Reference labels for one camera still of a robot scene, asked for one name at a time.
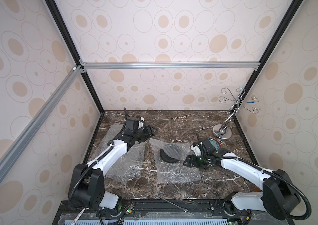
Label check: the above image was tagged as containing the teal patterned dinner plate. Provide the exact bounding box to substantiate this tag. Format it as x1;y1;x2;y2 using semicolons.
208;137;220;151

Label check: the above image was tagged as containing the bubble wrap around orange plate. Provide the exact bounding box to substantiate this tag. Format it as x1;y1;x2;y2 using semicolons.
89;123;147;184

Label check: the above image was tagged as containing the dark grey dinner plate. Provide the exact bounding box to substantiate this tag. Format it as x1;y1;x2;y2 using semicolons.
159;143;181;163

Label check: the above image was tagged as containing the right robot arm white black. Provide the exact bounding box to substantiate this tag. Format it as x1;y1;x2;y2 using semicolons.
183;138;312;220

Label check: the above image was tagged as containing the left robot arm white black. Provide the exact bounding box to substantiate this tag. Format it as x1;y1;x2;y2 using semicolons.
68;117;158;212

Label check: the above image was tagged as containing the chrome mug tree stand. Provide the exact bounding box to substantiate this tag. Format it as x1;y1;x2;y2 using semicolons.
212;88;260;140

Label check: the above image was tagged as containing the silver fork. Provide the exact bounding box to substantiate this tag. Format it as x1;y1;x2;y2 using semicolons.
70;208;86;225

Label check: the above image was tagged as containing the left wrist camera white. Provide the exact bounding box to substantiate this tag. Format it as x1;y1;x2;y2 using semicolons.
138;117;145;128

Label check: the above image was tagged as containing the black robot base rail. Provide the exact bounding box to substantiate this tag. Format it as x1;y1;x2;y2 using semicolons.
52;198;296;225

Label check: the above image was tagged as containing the horizontal aluminium rail back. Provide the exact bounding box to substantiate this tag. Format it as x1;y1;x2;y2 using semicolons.
83;61;260;69

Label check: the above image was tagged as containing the diagonal aluminium rail left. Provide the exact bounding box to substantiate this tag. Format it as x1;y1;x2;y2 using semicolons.
0;65;83;183

